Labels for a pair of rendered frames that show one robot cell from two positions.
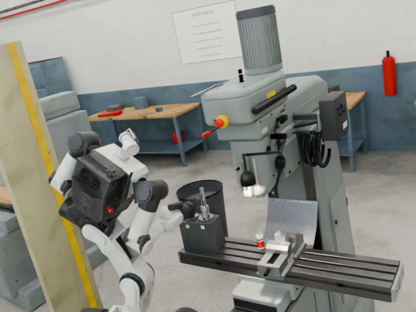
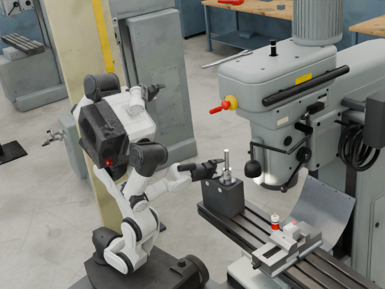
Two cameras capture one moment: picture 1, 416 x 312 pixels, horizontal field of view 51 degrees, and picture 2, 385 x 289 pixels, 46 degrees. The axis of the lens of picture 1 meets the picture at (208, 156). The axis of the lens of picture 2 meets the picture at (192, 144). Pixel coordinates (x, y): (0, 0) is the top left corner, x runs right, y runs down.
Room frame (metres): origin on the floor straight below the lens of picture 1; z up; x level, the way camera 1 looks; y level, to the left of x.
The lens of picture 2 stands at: (0.35, -0.58, 2.48)
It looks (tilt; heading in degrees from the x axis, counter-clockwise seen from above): 28 degrees down; 23
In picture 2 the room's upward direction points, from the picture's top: 7 degrees counter-clockwise
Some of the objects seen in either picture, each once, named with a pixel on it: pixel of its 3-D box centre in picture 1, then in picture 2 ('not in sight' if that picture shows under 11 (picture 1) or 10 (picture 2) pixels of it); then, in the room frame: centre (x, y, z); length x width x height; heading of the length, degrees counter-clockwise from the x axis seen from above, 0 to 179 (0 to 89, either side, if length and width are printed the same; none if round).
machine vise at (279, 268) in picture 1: (281, 250); (287, 244); (2.04, -0.28, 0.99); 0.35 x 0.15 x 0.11; 145
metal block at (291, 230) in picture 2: (281, 238); (291, 232); (2.07, -0.30, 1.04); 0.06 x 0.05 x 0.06; 55
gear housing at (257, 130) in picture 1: (252, 121); (282, 100); (2.15, -0.26, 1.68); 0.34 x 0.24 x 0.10; 144
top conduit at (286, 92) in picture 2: (275, 98); (307, 84); (2.06, -0.37, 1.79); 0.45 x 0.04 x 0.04; 144
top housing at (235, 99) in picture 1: (246, 96); (277, 73); (2.13, -0.24, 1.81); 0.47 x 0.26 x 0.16; 144
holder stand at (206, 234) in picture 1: (202, 231); (222, 191); (2.35, 0.12, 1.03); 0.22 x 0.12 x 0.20; 60
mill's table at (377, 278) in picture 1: (278, 262); (285, 252); (2.09, -0.26, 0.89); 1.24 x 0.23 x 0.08; 54
